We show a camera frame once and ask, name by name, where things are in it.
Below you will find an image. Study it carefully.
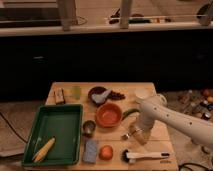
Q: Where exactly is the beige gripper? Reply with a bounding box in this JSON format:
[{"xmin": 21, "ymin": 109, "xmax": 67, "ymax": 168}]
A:
[{"xmin": 129, "ymin": 122, "xmax": 151, "ymax": 145}]

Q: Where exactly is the silver metal fork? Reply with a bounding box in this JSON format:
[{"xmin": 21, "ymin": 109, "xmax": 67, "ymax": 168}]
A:
[{"xmin": 121, "ymin": 132, "xmax": 132, "ymax": 140}]

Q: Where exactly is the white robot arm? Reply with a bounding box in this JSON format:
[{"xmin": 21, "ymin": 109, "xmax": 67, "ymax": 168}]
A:
[{"xmin": 130, "ymin": 94, "xmax": 213, "ymax": 150}]

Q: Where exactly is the green plastic tray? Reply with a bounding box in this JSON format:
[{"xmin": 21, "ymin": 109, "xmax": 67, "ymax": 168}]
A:
[{"xmin": 22, "ymin": 104, "xmax": 83, "ymax": 167}]

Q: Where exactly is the green chili pepper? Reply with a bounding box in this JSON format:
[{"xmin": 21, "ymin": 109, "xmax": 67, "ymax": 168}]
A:
[{"xmin": 122, "ymin": 108, "xmax": 140, "ymax": 120}]

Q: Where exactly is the white cup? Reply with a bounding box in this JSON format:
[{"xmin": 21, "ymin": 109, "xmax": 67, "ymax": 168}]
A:
[{"xmin": 134, "ymin": 89, "xmax": 150, "ymax": 103}]

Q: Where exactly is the orange bowl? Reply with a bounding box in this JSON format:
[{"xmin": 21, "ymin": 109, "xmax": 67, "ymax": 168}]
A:
[{"xmin": 95, "ymin": 103, "xmax": 123, "ymax": 128}]

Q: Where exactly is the wooden table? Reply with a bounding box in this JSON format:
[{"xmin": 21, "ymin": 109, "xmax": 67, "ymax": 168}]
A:
[{"xmin": 24, "ymin": 82, "xmax": 178, "ymax": 171}]

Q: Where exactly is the orange fruit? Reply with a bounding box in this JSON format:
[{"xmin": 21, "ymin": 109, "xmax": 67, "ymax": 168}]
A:
[{"xmin": 99, "ymin": 145, "xmax": 113, "ymax": 160}]

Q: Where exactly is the dark brown grape bunch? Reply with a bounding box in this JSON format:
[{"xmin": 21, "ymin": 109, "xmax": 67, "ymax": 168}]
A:
[{"xmin": 108, "ymin": 91, "xmax": 125, "ymax": 100}]

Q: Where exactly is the white scoop spoon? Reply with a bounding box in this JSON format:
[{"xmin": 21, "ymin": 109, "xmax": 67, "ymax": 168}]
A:
[{"xmin": 92, "ymin": 89, "xmax": 111, "ymax": 103}]

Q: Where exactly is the small metal cup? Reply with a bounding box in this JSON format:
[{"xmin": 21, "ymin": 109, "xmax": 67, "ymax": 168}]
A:
[{"xmin": 83, "ymin": 120, "xmax": 96, "ymax": 137}]

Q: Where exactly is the blue grey sponge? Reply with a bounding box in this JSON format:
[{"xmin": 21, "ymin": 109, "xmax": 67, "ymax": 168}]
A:
[{"xmin": 83, "ymin": 139, "xmax": 98, "ymax": 164}]

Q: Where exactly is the dark brown bowl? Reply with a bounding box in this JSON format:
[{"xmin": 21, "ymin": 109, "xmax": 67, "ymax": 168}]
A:
[{"xmin": 88, "ymin": 86, "xmax": 107, "ymax": 107}]

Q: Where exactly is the pale green translucent cup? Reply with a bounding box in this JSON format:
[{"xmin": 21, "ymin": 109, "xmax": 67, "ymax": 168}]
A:
[{"xmin": 71, "ymin": 86, "xmax": 81, "ymax": 100}]

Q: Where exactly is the small wooden block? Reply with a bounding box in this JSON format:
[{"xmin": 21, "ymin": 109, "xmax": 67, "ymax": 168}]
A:
[{"xmin": 54, "ymin": 88, "xmax": 65, "ymax": 104}]

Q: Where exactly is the yellow corn cob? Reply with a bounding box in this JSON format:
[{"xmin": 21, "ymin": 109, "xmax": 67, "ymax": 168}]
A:
[{"xmin": 32, "ymin": 138, "xmax": 55, "ymax": 163}]

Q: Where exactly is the black cable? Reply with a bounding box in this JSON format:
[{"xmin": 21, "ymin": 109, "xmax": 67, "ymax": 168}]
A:
[{"xmin": 177, "ymin": 162, "xmax": 213, "ymax": 171}]

